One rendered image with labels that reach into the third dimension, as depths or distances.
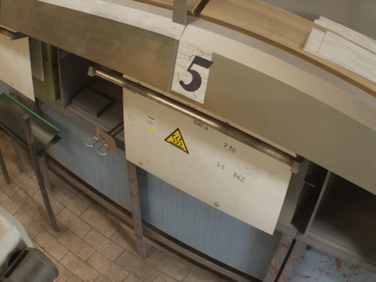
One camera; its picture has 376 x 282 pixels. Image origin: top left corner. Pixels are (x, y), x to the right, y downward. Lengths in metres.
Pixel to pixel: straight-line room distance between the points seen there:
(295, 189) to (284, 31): 0.73
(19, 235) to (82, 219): 1.74
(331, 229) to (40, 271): 1.17
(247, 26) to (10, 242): 0.77
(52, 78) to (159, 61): 1.09
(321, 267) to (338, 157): 1.00
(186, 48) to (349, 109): 0.41
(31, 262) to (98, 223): 1.81
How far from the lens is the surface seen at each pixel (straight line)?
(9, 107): 2.66
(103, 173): 2.43
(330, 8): 1.12
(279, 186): 1.48
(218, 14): 1.10
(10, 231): 1.14
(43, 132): 2.41
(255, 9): 1.09
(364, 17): 1.12
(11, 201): 3.05
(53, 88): 2.25
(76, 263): 2.67
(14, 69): 2.25
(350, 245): 1.79
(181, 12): 1.12
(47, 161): 2.90
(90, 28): 1.33
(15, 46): 2.14
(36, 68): 2.28
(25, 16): 1.60
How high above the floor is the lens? 2.25
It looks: 43 degrees down
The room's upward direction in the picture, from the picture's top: 4 degrees clockwise
